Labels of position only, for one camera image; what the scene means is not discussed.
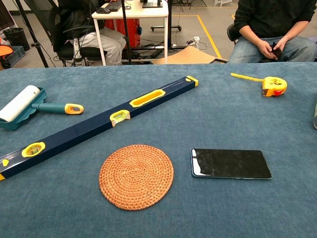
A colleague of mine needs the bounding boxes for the navy and yellow spirit level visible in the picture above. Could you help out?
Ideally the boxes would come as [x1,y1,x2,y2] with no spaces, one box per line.
[0,75,199,181]

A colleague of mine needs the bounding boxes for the round woven rattan coaster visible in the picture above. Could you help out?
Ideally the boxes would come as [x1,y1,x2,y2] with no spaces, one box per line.
[99,144,174,211]

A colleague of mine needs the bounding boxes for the blue felt table cover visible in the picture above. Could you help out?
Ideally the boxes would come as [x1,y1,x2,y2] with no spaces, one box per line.
[0,61,317,238]

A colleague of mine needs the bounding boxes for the tan cardboard sheet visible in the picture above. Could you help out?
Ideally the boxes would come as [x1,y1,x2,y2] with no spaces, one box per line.
[151,46,228,65]

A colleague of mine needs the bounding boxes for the person in grey trousers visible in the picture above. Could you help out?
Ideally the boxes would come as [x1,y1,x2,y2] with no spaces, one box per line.
[59,0,127,66]

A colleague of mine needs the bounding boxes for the black tripod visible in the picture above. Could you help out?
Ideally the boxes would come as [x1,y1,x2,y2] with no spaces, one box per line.
[14,0,50,68]
[120,0,132,65]

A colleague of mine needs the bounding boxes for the red box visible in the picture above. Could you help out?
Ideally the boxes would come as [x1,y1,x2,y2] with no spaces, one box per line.
[104,18,142,49]

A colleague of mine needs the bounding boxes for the black wheeled stand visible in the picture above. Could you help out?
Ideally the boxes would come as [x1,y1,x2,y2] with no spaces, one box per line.
[150,0,183,32]

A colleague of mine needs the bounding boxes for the white desk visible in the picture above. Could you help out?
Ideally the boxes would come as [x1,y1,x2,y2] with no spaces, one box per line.
[91,0,169,66]

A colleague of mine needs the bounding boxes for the office chair base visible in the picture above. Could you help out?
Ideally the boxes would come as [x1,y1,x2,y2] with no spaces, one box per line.
[32,0,107,67]

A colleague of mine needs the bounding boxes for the yellow tape measure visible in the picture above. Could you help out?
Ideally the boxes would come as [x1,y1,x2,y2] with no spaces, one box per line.
[230,72,288,97]

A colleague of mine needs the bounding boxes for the black keyboard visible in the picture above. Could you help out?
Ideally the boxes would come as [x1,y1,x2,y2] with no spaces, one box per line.
[105,0,122,12]

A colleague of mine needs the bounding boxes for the teal lint roller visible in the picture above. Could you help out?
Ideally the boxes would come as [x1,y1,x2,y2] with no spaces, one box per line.
[0,85,85,131]

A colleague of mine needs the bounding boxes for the person in dark sweater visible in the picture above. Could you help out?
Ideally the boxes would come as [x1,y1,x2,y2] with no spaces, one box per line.
[227,0,317,64]

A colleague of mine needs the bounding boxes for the blue plastic crate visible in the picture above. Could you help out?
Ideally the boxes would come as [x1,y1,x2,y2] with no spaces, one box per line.
[4,46,27,66]

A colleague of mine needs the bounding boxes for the black trash bin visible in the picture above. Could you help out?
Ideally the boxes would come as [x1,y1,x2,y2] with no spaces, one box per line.
[2,27,31,52]

